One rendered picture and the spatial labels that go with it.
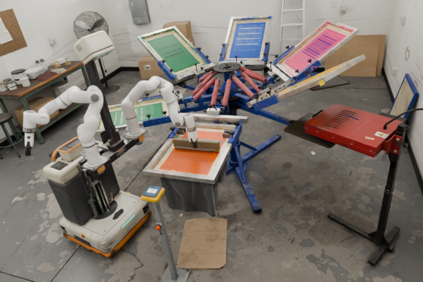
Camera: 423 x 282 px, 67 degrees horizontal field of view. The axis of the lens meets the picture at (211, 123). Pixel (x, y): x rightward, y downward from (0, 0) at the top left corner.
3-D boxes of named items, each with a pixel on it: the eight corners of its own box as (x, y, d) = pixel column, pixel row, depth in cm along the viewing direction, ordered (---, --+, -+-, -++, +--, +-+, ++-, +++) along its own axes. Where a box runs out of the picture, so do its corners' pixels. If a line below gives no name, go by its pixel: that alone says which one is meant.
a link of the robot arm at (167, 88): (143, 84, 240) (149, 76, 253) (155, 107, 249) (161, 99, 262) (162, 77, 235) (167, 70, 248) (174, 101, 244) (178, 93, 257)
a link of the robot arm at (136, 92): (141, 75, 234) (149, 67, 250) (116, 108, 252) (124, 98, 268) (157, 88, 237) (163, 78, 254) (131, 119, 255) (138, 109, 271)
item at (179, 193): (215, 218, 258) (209, 175, 237) (165, 209, 273) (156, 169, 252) (216, 214, 260) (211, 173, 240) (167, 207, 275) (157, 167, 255)
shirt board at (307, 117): (354, 135, 278) (355, 126, 274) (329, 155, 256) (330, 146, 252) (243, 97, 370) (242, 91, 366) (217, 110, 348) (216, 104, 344)
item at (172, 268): (181, 292, 261) (159, 204, 215) (157, 286, 268) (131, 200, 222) (191, 269, 279) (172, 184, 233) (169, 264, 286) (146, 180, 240)
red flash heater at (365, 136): (406, 135, 246) (409, 121, 240) (379, 162, 221) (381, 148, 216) (333, 112, 288) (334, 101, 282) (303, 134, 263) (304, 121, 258)
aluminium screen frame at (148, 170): (214, 184, 228) (214, 180, 226) (143, 175, 247) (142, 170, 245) (241, 128, 292) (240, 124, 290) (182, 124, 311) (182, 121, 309)
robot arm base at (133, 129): (121, 135, 269) (117, 118, 262) (131, 127, 278) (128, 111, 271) (135, 138, 262) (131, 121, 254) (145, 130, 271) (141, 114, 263)
